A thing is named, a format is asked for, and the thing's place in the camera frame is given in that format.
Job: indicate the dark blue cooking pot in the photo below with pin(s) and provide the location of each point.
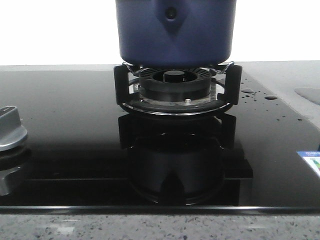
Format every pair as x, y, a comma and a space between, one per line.
175, 33

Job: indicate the black pot support grate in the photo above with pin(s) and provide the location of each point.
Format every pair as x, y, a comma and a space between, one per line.
226, 77

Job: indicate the black round gas burner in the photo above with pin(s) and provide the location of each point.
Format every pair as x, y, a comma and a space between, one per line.
173, 88

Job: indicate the black glass gas stove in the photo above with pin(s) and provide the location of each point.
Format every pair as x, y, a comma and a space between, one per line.
84, 154

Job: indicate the silver stove control knob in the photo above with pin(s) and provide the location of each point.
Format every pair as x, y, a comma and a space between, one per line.
12, 132

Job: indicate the blue energy label sticker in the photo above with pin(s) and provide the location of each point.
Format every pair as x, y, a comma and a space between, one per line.
312, 158

